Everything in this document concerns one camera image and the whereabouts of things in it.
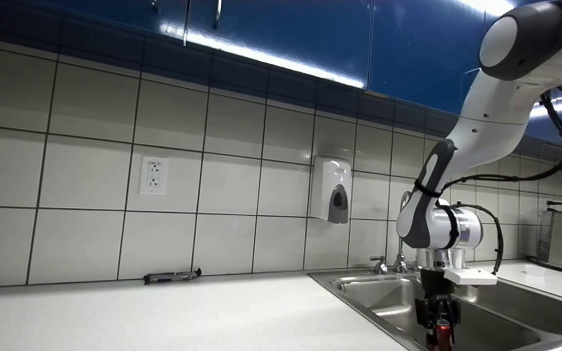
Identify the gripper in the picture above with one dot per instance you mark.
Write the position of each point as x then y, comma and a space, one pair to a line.
436, 282

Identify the red can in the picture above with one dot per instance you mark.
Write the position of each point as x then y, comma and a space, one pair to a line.
441, 337

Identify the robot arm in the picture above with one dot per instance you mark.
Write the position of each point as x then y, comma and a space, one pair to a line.
491, 117

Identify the stainless steel sink basin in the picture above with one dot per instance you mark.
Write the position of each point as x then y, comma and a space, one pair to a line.
539, 307
388, 302

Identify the chrome tap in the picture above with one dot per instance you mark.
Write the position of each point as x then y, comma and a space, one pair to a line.
400, 263

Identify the white soap dispenser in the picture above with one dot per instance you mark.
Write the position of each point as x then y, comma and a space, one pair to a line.
330, 190

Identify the blue cabinet door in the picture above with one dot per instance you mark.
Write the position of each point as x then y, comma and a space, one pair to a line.
422, 53
286, 34

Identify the dark snack wrapper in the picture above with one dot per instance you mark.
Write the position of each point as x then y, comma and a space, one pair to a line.
171, 276

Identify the wall socket with plug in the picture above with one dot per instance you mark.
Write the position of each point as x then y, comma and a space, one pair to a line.
552, 203

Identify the blue wall cabinet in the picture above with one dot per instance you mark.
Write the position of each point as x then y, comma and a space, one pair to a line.
310, 34

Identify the white wall socket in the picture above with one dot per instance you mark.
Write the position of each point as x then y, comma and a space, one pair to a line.
153, 176

